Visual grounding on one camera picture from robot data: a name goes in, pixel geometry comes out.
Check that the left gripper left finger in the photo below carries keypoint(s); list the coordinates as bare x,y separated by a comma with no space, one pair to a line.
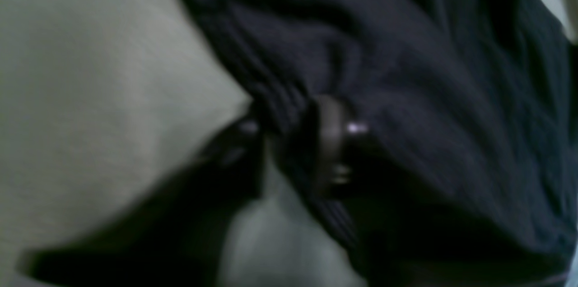
174,237

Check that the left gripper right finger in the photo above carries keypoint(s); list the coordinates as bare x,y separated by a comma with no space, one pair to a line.
342,149

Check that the black t-shirt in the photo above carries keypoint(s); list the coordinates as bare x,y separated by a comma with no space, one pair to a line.
472,112

